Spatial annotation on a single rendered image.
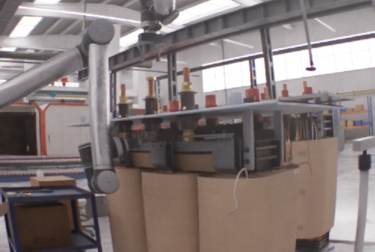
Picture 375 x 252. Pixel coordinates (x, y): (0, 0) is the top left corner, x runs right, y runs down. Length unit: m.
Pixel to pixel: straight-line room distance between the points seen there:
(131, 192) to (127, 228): 0.25
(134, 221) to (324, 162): 1.78
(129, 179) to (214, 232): 0.73
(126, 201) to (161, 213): 0.36
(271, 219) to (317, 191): 1.65
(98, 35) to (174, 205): 0.91
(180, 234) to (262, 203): 0.53
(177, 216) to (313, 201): 1.66
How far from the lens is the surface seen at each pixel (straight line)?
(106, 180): 1.52
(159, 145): 1.80
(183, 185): 1.71
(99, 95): 1.60
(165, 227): 1.80
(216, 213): 1.51
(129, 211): 2.10
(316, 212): 3.15
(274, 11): 11.06
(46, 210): 2.19
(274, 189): 1.46
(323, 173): 3.12
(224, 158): 1.49
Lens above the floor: 1.26
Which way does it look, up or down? 4 degrees up
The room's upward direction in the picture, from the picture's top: 2 degrees counter-clockwise
